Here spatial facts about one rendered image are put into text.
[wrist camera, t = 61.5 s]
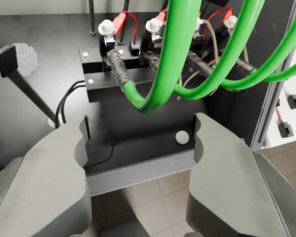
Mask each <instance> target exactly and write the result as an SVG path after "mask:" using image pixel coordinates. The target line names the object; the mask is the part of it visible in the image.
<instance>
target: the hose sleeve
mask: <svg viewBox="0 0 296 237"><path fill-rule="evenodd" d="M109 62H110V65H111V67H112V70H113V72H114V74H115V76H116V79H117V82H118V84H119V86H120V88H121V90H122V91H123V86H124V84H125V83H127V82H131V83H133V85H134V86H135V83H134V81H133V79H132V77H131V75H130V73H129V72H128V70H127V68H126V66H125V64H124V62H123V60H122V59H121V57H120V56H119V55H112V56H111V57H110V59H109ZM123 92H124V91H123Z"/></svg>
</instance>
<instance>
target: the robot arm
mask: <svg viewBox="0 0 296 237"><path fill-rule="evenodd" d="M192 137H194V139H195V151H194V161H195V162H196V165H195V166H194V167H192V169H191V175H190V183H189V190H188V198H187V210H186V221H187V223H188V225H189V226H190V227H191V228H192V229H193V230H194V231H195V232H188V233H186V234H185V235H184V236H183V237H296V187H295V186H294V185H293V184H292V183H291V182H290V181H289V180H288V179H287V178H286V177H285V176H284V175H283V174H282V173H281V172H280V171H279V170H278V169H277V168H276V167H275V166H274V165H273V164H272V163H271V162H270V161H269V160H268V159H267V158H266V157H265V156H264V155H263V154H261V153H254V152H253V151H252V150H251V149H250V148H249V147H248V146H247V145H246V144H245V143H244V142H243V141H242V140H241V139H240V138H239V137H238V136H236V135H235V134H234V133H233V132H231V131H230V130H228V129H227V128H225V127H224V126H222V125H221V124H219V123H218V122H216V121H214V120H213V119H211V118H210V117H208V116H207V115H205V114H204V113H194V121H193V129H192ZM88 139H91V130H90V120H89V116H88V115H77V116H76V117H74V118H73V119H71V120H70V121H68V122H67V123H65V124H64V125H62V126H60V127H59V128H57V129H56V130H54V131H53V132H51V133H50V134H48V135H47V136H45V137H44V138H43V139H42V140H40V141H39V142H38V143H37V144H36V145H34V146H33V147H32V148H31V149H30V150H29V151H28V152H27V153H26V154H25V156H24V157H20V158H14V159H13V160H12V161H11V162H10V163H9V164H8V165H7V166H6V167H5V168H4V169H3V170H2V171H0V237H85V236H84V235H82V233H83V232H84V231H85V230H87V229H88V227H89V226H90V224H91V222H92V203H91V196H90V192H89V188H88V184H87V179H86V174H85V171H84V169H83V167H84V165H85V164H86V163H87V161H88V158H87V154H86V148H85V144H86V143H87V141H88Z"/></svg>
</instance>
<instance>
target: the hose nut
mask: <svg viewBox="0 0 296 237"><path fill-rule="evenodd" d="M112 55H119V56H120V57H121V55H120V53H119V52H118V51H116V50H114V49H112V50H110V51H109V52H107V59H108V63H109V64H110V62H109V59H110V57H111V56H112Z"/></svg>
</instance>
